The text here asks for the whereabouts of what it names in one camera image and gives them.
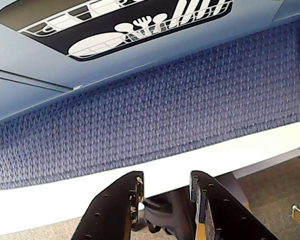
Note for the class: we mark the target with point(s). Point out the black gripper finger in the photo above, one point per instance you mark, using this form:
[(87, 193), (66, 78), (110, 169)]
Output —
[(110, 207), (222, 210)]

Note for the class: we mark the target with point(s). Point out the blue dishwasher door with print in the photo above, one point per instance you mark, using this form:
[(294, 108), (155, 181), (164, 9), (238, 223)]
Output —
[(52, 65)]

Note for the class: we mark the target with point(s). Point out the white flat board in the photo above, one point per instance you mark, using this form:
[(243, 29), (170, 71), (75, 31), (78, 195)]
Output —
[(40, 202)]

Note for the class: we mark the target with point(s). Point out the blue woven mat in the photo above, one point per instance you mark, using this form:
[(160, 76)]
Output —
[(150, 112)]

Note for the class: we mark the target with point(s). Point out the blue toy kitchen body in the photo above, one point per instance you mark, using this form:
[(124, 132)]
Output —
[(12, 102)]

